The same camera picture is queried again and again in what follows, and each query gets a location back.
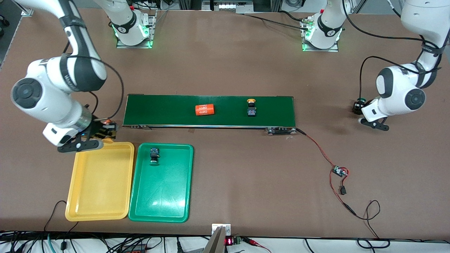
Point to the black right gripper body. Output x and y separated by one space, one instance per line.
95 127

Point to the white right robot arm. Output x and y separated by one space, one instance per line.
45 95

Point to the yellow plastic tray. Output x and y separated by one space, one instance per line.
98 189

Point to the small green circuit board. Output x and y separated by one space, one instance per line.
340 171

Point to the green plastic tray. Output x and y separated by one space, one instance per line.
161 189

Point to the green conveyor belt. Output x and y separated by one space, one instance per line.
274 110

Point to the red black power lead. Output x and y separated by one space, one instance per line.
348 208

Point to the aluminium corner profile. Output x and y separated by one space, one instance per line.
27 11

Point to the silver mounting plate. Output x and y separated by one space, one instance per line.
226 228

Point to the grey metal bar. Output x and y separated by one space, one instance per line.
215 244

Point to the red digit display module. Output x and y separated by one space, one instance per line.
229 241

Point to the red clip lead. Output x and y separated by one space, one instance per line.
251 241

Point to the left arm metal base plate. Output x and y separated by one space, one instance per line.
318 50

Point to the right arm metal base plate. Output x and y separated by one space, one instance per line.
153 31

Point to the aluminium frame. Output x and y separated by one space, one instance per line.
190 3

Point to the white device in frame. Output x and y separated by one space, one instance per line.
232 5

